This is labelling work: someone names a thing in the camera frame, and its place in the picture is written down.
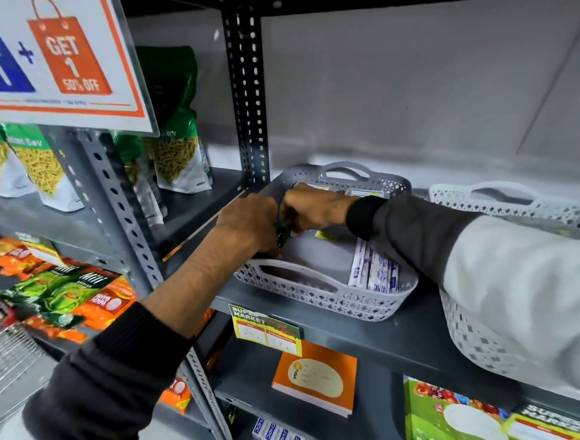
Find metal wire basket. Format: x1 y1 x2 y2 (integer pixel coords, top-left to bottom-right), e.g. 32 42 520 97
0 323 46 395

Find person's right hand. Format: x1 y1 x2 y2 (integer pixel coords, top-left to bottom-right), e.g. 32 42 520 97
280 183 359 237

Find person's left forearm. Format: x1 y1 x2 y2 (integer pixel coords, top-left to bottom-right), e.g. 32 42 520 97
22 226 263 440

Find person's left hand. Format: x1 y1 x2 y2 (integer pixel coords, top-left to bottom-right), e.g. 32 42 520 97
216 192 282 257

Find orange snack packet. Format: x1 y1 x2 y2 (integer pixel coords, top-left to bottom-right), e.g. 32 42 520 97
0 237 46 278
158 377 193 416

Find green white snack packet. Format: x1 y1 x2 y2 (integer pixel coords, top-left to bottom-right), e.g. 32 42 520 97
135 45 214 195
112 133 168 227
0 131 38 199
4 123 85 213

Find bundle of white blue sachets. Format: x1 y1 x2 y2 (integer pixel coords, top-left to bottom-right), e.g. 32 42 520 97
347 238 402 294

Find green printed carton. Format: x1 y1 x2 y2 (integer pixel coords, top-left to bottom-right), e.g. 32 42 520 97
403 376 513 440

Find white plastic lattice basket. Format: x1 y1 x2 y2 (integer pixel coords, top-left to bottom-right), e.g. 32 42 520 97
429 181 580 390

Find white orange promo sign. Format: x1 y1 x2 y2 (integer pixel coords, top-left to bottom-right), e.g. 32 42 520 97
0 0 160 137

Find grey plastic lattice basket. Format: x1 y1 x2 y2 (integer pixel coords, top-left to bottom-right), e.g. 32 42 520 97
233 161 419 323

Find green noodle packet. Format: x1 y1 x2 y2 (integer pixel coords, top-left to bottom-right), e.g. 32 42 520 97
0 265 119 328

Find grey metal shelving rack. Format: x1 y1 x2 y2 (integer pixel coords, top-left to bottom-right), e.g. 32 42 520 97
0 0 580 440

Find blue white packets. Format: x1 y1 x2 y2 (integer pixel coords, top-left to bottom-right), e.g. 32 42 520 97
252 416 307 440

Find person's right forearm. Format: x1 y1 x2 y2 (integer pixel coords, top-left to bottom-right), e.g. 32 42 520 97
346 195 580 400

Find orange notebook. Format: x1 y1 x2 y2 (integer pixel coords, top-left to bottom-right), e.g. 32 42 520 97
271 340 359 419

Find orange noodle packet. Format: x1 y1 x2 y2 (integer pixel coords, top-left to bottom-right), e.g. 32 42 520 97
72 276 137 332

